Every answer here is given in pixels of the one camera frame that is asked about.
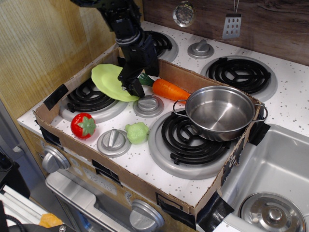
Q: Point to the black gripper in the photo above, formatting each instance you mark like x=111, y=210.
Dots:
x=140, y=55

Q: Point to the orange toy carrot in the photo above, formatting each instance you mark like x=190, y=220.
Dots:
x=164, y=88

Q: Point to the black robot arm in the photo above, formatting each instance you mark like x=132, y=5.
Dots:
x=123, y=18

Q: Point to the light green plastic plate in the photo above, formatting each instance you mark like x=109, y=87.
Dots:
x=105, y=78

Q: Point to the grey centre stove knob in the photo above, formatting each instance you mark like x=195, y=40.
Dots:
x=149, y=106

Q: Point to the grey stove knob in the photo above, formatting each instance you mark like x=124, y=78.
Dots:
x=113, y=143
x=149, y=106
x=200, y=50

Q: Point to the back left black burner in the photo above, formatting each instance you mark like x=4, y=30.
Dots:
x=166, y=47

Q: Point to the black burner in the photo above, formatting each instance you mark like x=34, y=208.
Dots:
x=180, y=151
x=166, y=47
x=88, y=99
x=247, y=74

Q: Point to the green toy lettuce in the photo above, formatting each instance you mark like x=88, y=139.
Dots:
x=137, y=133

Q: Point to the front left black burner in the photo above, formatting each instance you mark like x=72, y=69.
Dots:
x=88, y=99

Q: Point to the grey back stove knob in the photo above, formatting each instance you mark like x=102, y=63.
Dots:
x=200, y=50

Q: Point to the grey front stove knob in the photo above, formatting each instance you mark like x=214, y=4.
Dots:
x=113, y=143

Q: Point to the hanging metal strainer spoon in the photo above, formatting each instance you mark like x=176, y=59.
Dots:
x=184, y=14

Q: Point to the red toy strawberry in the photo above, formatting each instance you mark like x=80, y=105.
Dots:
x=83, y=126

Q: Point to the front right black burner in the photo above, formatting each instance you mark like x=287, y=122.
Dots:
x=180, y=151

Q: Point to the stainless steel pot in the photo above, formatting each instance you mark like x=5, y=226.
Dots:
x=221, y=113

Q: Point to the hanging metal slotted spatula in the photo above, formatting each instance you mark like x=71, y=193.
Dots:
x=232, y=23

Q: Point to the brown cardboard fence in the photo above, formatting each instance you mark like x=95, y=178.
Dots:
x=180, y=199

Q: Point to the back right black burner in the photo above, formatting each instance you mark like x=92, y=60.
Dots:
x=247, y=74

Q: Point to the left silver oven dial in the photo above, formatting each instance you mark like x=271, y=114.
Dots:
x=54, y=160

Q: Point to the silver oven dial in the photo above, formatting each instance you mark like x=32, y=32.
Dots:
x=144, y=218
x=54, y=160

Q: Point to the right silver oven dial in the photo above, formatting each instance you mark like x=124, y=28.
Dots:
x=144, y=218

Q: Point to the grey sink basin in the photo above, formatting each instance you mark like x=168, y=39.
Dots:
x=278, y=164

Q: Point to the orange yellow cloth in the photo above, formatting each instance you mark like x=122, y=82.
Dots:
x=49, y=220

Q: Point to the steel pot lid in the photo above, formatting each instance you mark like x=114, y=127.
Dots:
x=272, y=212

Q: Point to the silver oven door handle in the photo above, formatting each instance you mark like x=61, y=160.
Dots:
x=83, y=201

